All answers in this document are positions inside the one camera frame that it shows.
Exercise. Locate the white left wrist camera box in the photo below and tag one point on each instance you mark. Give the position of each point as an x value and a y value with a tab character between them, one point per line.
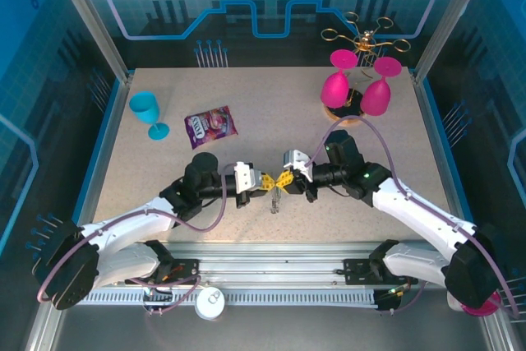
246	176

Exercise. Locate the small clear glass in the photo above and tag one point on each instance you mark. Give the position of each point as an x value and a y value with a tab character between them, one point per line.
275	203

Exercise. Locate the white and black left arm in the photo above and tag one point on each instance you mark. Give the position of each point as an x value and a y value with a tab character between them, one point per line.
123	227

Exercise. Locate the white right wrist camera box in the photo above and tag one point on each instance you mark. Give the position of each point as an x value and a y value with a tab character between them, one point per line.
296	162

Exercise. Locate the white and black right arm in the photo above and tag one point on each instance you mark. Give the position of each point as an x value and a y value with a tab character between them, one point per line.
419	211

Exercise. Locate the blue plastic goblet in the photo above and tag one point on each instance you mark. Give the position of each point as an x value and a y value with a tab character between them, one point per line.
146	110

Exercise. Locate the aluminium frame post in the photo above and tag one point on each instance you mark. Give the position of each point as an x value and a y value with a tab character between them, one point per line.
90	18
448	18

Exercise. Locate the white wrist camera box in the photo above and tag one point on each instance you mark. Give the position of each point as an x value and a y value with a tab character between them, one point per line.
296	162
246	176

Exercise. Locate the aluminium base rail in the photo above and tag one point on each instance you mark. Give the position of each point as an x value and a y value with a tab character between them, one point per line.
271	262

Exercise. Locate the pink plastic goblet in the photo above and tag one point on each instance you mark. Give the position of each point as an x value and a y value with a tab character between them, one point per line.
376	98
335	88

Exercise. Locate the pink round disc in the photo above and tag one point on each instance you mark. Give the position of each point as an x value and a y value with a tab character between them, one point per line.
478	310

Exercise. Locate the purple Fox's candy bag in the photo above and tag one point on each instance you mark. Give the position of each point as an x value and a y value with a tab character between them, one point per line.
211	126

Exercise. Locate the white round lid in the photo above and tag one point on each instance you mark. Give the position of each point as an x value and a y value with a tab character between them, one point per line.
209	305

